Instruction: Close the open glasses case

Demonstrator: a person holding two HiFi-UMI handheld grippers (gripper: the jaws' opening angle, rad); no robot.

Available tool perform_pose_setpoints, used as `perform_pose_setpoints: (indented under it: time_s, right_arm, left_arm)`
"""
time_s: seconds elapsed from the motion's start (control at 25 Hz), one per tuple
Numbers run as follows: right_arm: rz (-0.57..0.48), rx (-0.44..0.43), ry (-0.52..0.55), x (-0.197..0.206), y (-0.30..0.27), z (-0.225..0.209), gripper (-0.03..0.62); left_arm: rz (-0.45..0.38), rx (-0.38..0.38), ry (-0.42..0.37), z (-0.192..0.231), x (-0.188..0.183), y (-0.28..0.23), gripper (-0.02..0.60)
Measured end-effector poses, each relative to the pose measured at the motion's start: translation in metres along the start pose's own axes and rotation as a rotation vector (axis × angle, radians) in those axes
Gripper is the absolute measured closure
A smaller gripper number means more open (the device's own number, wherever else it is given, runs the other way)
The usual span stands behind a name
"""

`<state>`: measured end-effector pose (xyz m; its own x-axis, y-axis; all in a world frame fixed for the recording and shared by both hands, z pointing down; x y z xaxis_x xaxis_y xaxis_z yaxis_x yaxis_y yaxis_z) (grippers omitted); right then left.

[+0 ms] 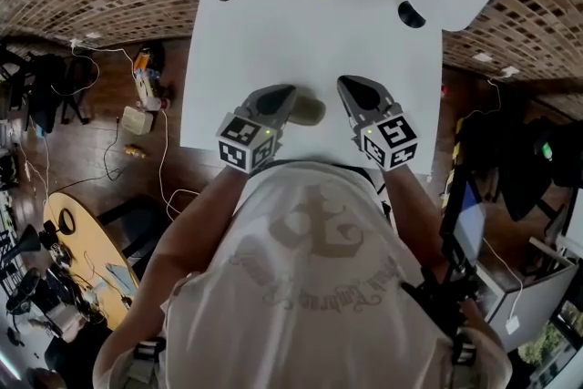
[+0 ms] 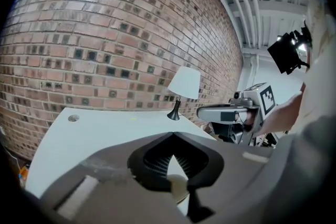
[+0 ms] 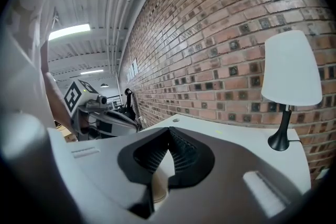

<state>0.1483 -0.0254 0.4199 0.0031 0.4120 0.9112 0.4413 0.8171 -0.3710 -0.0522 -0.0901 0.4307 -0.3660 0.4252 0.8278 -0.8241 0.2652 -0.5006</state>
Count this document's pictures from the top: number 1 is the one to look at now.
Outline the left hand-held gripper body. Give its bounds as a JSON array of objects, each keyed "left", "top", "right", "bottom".
[{"left": 215, "top": 103, "right": 284, "bottom": 175}]

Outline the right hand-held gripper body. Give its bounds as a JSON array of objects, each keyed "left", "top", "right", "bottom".
[{"left": 351, "top": 99, "right": 419, "bottom": 173}]

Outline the beige oval case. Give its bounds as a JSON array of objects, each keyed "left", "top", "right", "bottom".
[{"left": 287, "top": 94, "right": 328, "bottom": 128}]

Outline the person's left forearm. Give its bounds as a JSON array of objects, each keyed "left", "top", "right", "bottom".
[{"left": 93, "top": 166, "right": 252, "bottom": 389}]

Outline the person's right forearm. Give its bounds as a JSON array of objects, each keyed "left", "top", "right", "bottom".
[{"left": 382, "top": 163, "right": 446, "bottom": 280}]

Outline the yellow black floor tape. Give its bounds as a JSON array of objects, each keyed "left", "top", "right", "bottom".
[{"left": 452, "top": 118, "right": 466, "bottom": 161}]

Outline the colourful toy set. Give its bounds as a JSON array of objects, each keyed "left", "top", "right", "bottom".
[{"left": 132, "top": 46, "right": 173, "bottom": 113}]

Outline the white square box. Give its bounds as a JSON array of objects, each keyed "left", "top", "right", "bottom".
[{"left": 121, "top": 105, "right": 155, "bottom": 136}]

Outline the black monitor screen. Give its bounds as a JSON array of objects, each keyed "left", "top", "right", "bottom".
[{"left": 439, "top": 166, "right": 487, "bottom": 284}]

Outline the black mesh office chair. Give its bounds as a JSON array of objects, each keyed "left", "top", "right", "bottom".
[{"left": 498, "top": 117, "right": 573, "bottom": 223}]

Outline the person's white t-shirt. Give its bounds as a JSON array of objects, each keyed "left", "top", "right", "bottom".
[{"left": 161, "top": 159, "right": 514, "bottom": 389}]

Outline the round wooden table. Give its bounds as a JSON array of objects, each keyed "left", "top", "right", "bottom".
[{"left": 43, "top": 191, "right": 159, "bottom": 333}]

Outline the grey cloth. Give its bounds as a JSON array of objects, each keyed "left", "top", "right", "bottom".
[{"left": 105, "top": 263, "right": 138, "bottom": 295}]

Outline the white cabinet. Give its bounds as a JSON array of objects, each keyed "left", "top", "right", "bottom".
[{"left": 477, "top": 239, "right": 580, "bottom": 353}]

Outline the black electronics clutter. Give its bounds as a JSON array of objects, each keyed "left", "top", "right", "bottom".
[{"left": 25, "top": 231, "right": 95, "bottom": 336}]

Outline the long white cable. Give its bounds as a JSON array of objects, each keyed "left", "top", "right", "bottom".
[{"left": 70, "top": 38, "right": 202, "bottom": 223}]

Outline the black chest rig mount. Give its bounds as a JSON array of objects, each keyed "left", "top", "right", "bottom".
[{"left": 400, "top": 267, "right": 480, "bottom": 339}]

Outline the black ring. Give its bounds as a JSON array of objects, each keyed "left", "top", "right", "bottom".
[{"left": 57, "top": 208, "right": 77, "bottom": 236}]

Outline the right grey harness strap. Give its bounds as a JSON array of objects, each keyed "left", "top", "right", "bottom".
[{"left": 450, "top": 332, "right": 477, "bottom": 369}]

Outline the grey harness strap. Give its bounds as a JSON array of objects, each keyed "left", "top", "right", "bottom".
[
  {"left": 450, "top": 332, "right": 477, "bottom": 369},
  {"left": 129, "top": 337, "right": 168, "bottom": 389}
]

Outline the left grey harness strap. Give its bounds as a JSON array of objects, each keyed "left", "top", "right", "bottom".
[{"left": 129, "top": 337, "right": 168, "bottom": 389}]

